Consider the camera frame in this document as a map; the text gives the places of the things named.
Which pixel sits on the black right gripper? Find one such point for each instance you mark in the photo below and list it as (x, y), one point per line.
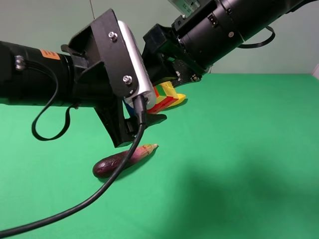
(165, 58)

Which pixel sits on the purple eggplant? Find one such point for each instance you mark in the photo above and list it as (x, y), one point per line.
(105, 167)

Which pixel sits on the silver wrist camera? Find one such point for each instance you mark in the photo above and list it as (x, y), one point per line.
(185, 7)
(145, 86)

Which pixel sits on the yellow banana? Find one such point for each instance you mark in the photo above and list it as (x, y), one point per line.
(181, 98)

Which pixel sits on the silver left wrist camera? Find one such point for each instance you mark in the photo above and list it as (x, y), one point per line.
(145, 86)

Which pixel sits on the multicolour puzzle cube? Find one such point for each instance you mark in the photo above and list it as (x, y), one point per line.
(166, 96)

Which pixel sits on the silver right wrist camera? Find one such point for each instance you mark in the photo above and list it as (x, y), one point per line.
(185, 7)

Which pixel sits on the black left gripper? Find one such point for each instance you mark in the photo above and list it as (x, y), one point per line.
(104, 76)

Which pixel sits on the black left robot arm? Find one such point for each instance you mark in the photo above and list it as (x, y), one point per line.
(37, 77)

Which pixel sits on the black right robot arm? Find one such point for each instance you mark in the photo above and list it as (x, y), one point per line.
(219, 26)

